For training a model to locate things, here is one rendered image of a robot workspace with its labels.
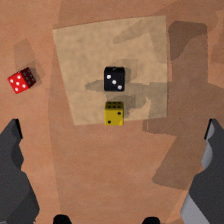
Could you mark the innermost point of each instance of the yellow die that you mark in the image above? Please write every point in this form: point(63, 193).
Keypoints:
point(114, 113)

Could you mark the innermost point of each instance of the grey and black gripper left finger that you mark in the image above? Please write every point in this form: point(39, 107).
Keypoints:
point(18, 202)

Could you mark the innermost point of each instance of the red die with white pips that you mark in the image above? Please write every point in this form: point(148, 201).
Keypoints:
point(22, 80)

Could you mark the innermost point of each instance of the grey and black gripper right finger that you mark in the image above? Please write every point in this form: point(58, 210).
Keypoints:
point(204, 203)

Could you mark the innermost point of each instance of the tan mat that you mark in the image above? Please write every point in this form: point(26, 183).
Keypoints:
point(137, 44)

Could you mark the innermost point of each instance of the black die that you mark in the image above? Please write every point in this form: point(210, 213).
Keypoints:
point(114, 79)

